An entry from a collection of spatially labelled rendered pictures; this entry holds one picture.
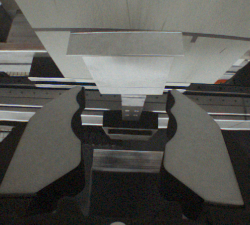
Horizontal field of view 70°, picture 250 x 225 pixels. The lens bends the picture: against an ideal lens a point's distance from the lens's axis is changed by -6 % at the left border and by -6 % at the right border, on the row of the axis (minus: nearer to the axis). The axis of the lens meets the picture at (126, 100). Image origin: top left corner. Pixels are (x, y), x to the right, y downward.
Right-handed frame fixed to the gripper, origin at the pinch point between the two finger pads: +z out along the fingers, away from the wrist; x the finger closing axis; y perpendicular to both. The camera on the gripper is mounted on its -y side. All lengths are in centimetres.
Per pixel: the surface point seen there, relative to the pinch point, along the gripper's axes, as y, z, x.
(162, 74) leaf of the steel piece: 2.0, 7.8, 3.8
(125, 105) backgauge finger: 10.6, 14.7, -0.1
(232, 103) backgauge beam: 18.4, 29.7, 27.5
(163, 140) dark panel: 44, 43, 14
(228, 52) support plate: -1.6, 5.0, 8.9
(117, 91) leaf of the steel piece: 6.4, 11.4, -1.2
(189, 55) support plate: -0.9, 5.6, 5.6
